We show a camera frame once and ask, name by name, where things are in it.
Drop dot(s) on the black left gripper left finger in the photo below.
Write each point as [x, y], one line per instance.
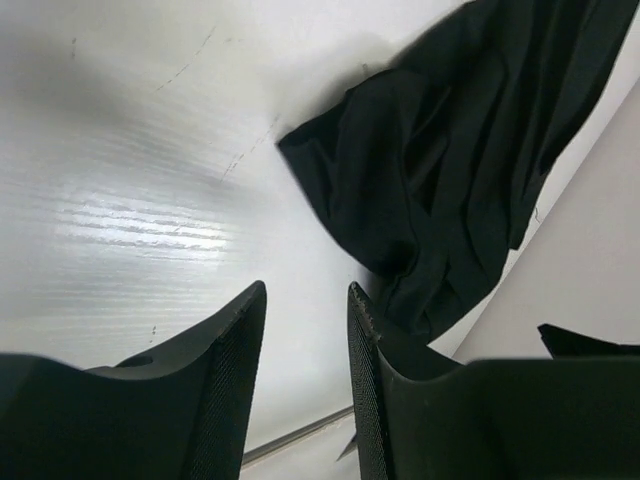
[179, 410]

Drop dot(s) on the black pleated skirt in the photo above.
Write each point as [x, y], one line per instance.
[427, 173]

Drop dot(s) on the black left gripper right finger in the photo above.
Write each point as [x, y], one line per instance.
[422, 415]

